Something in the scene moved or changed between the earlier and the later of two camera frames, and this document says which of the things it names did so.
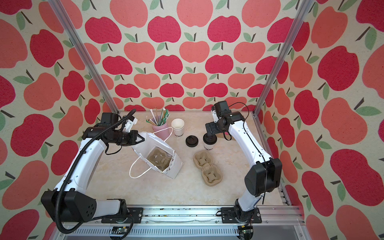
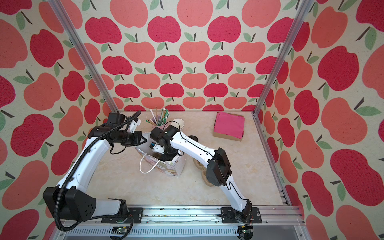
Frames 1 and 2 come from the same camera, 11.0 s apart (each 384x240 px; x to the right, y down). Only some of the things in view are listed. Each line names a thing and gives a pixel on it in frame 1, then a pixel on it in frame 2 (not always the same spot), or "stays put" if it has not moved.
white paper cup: (178, 125) stays put
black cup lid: (191, 141) stays put
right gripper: (212, 125) -> (161, 157)
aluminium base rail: (197, 222) stays put
